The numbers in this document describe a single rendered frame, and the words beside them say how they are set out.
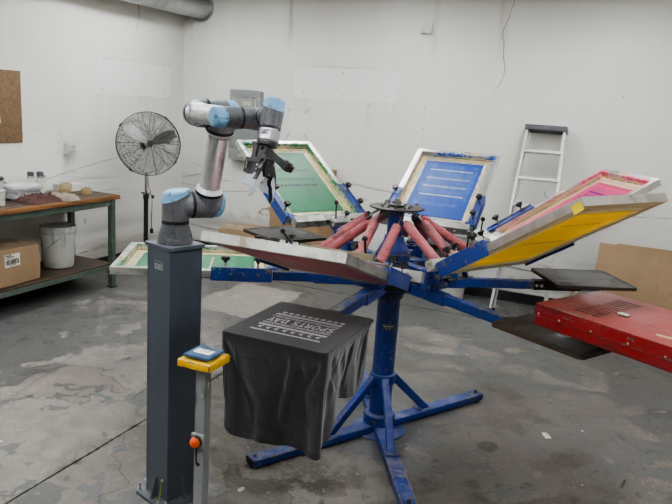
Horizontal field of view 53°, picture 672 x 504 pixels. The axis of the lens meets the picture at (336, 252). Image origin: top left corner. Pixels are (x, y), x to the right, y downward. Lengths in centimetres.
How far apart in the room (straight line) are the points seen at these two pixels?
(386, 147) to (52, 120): 325
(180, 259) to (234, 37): 531
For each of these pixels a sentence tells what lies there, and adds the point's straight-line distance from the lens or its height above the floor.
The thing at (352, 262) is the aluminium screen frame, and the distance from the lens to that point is 233.
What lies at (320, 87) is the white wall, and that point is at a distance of 744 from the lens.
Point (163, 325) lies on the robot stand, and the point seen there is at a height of 85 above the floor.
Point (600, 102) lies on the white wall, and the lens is 675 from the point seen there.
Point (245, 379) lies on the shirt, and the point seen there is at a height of 77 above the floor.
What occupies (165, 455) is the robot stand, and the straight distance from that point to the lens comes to 323.
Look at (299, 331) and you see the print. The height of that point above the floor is 95.
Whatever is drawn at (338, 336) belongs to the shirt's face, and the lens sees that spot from 263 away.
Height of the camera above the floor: 182
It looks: 12 degrees down
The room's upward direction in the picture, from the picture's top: 4 degrees clockwise
